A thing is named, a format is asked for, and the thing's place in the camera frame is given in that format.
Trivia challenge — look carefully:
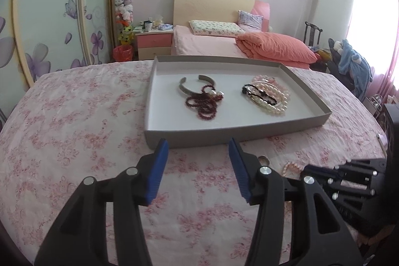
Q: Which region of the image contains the floral white pillow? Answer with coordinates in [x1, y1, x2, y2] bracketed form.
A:
[189, 20, 245, 38]

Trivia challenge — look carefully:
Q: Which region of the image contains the pink floral bedsheet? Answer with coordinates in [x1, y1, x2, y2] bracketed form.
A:
[1, 61, 384, 265]

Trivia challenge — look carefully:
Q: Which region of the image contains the dark wooden chair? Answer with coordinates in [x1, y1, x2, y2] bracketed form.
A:
[303, 21, 328, 72]

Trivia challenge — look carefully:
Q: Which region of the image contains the small pink pearl bracelet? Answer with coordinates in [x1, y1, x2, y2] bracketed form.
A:
[258, 155, 305, 177]

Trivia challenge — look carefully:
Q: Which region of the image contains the cream pink headboard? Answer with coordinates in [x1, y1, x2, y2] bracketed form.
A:
[173, 0, 270, 32]

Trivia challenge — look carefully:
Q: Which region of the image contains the sliding glass wardrobe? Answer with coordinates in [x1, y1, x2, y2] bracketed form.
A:
[1, 0, 112, 121]

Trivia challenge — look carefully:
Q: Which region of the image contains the plush toy display tube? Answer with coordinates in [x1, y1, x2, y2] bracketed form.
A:
[114, 0, 133, 45]

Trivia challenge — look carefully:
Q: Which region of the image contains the blue plush robe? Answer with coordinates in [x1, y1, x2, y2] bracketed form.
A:
[338, 39, 373, 101]

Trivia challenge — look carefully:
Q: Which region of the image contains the pink curtain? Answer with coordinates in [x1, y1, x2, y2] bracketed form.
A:
[346, 0, 398, 100]

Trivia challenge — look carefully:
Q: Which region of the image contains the pearl earring pair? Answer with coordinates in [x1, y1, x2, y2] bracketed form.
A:
[208, 90, 224, 98]

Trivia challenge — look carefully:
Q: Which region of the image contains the thin silver bangle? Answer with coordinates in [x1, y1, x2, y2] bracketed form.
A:
[242, 89, 281, 112]

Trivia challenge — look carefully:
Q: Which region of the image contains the coral folded quilt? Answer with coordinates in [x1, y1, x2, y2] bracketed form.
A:
[235, 32, 317, 65]

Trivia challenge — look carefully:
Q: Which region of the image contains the white mug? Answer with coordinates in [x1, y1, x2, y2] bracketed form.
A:
[144, 20, 153, 32]

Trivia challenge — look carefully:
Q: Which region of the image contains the black bead bracelet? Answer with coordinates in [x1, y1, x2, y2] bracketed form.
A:
[240, 83, 280, 107]

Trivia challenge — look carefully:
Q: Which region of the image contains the red lined waste basket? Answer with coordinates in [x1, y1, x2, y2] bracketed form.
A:
[112, 45, 133, 62]

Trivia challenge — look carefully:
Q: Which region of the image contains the silver cuff bracelet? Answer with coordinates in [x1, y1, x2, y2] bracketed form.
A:
[177, 74, 217, 97]

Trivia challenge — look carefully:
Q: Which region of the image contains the purple patterned pillow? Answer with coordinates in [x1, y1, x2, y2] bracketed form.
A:
[237, 10, 264, 30]

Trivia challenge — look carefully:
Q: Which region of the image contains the pink white nightstand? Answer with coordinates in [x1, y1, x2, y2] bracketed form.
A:
[135, 30, 173, 61]

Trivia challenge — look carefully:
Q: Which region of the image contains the dark red bead necklace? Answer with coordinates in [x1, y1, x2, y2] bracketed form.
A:
[184, 84, 223, 121]

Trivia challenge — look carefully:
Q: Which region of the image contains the grey cardboard tray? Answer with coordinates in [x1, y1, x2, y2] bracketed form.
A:
[144, 56, 331, 149]

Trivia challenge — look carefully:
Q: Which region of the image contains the person's right hand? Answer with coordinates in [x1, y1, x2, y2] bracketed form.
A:
[346, 224, 395, 265]

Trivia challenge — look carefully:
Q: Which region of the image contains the pink mattress bed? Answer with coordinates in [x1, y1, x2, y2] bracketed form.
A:
[171, 26, 251, 59]

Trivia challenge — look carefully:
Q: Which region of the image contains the white pearl bracelet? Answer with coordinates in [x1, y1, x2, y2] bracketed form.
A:
[249, 81, 291, 118]

